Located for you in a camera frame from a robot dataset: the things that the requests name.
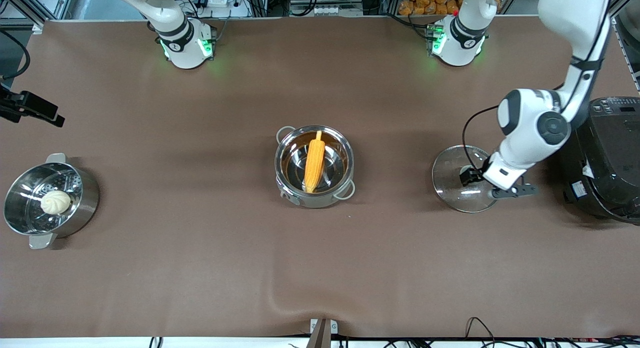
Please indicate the black rice cooker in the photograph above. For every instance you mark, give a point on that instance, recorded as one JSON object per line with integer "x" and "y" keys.
{"x": 605, "y": 163}

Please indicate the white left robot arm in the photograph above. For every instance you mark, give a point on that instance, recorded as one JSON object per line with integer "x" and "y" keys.
{"x": 530, "y": 123}

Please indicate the aluminium frame post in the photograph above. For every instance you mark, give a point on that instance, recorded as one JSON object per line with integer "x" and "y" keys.
{"x": 617, "y": 6}
{"x": 20, "y": 3}

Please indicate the yellow corn cob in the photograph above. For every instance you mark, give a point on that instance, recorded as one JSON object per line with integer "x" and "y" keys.
{"x": 315, "y": 163}

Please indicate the metal table edge bracket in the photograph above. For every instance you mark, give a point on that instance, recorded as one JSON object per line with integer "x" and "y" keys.
{"x": 322, "y": 333}

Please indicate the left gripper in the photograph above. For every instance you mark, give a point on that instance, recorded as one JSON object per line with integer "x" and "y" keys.
{"x": 472, "y": 176}

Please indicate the pile of brown breads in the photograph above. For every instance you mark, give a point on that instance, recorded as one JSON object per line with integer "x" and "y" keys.
{"x": 425, "y": 3}

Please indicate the white steamed bun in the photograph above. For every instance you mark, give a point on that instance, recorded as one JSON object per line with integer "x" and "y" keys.
{"x": 55, "y": 202}

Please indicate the brown table mat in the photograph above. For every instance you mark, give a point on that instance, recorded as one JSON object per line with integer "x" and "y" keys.
{"x": 320, "y": 268}

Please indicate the steel cooking pot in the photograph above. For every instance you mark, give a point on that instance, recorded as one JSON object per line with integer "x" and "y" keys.
{"x": 312, "y": 202}

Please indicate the round glass pot lid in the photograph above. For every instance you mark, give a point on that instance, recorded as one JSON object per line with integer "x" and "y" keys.
{"x": 450, "y": 188}

